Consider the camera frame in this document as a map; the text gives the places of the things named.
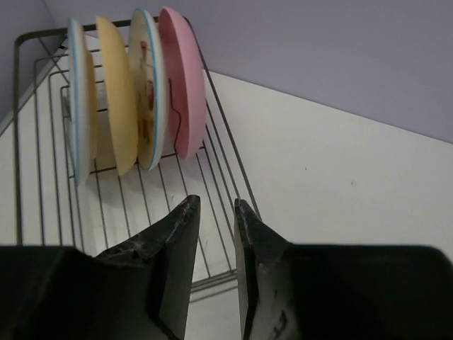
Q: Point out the pink plate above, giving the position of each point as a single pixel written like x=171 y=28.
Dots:
x=187 y=114

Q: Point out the grey wire dish rack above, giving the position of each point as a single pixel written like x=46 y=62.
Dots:
x=41 y=204

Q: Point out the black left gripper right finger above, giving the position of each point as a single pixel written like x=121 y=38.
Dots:
x=328 y=291

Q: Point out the white blue-rimmed plate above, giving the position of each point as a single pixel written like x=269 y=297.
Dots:
x=83 y=103

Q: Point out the yellow plate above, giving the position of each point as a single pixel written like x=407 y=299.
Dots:
x=119 y=86

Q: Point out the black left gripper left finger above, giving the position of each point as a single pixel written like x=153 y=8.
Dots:
x=137 y=289

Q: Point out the white watermelon pattern plate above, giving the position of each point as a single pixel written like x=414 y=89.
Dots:
x=150 y=85

